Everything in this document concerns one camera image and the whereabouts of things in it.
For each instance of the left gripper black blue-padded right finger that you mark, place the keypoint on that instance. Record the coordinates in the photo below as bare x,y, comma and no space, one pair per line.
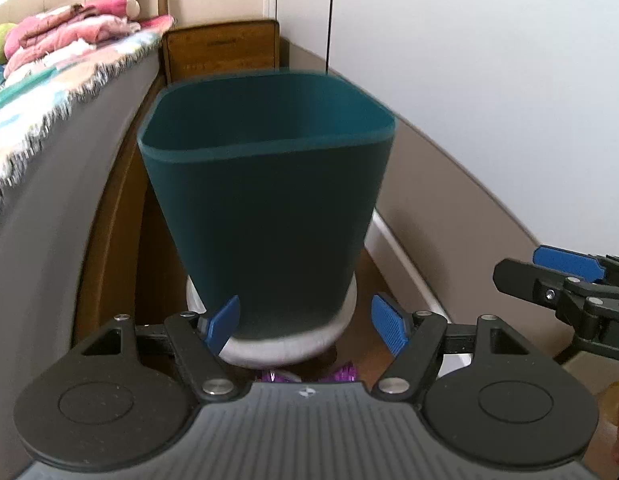
418,343

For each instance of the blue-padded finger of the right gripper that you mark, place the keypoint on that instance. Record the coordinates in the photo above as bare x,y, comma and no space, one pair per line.
576,264

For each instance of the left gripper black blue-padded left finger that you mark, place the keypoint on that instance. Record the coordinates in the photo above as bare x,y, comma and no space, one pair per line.
195,341

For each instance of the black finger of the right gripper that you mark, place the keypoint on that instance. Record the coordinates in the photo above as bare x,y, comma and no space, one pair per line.
530,283

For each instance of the purple Lays chip bag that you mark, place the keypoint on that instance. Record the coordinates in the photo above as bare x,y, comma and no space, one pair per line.
295,375

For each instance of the dark teal trash bin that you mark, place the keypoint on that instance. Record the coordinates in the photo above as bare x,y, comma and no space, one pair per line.
273,168

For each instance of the grey bed with mattress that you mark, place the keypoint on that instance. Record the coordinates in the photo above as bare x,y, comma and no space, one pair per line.
44,230

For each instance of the fringed blue white blanket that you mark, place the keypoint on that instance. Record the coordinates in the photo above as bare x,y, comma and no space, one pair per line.
29,109

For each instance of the wooden nightstand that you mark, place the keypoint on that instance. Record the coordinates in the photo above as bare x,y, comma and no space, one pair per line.
218,48

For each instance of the pink folded quilt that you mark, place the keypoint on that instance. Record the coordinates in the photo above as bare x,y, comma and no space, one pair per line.
92,23

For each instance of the wooden bed frame rail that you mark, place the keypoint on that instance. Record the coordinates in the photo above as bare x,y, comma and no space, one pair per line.
109,272

